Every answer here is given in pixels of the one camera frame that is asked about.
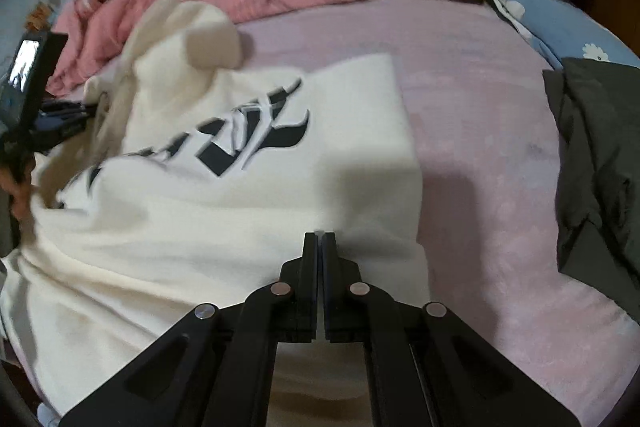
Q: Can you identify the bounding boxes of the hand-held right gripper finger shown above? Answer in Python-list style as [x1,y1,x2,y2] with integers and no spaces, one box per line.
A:
[321,232,583,427]
[59,232,321,427]

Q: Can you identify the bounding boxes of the pile of desk clutter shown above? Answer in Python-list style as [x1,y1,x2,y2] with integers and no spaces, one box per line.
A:
[25,0,56,32]

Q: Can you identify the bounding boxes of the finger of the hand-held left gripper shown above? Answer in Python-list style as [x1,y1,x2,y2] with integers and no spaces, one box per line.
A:
[32,101,101,142]

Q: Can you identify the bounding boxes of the dark grey folded clothes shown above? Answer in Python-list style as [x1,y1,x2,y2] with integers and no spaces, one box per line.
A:
[542,57,640,313]

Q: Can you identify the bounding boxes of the cream printed hoodie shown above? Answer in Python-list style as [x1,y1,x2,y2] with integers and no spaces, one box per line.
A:
[0,0,431,427]

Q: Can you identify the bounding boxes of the person's left hand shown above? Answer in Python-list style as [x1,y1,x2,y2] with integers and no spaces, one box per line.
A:
[0,159,33,223]

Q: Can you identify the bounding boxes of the blue flower print pillow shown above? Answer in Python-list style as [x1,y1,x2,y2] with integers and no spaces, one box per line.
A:
[457,0,640,70]

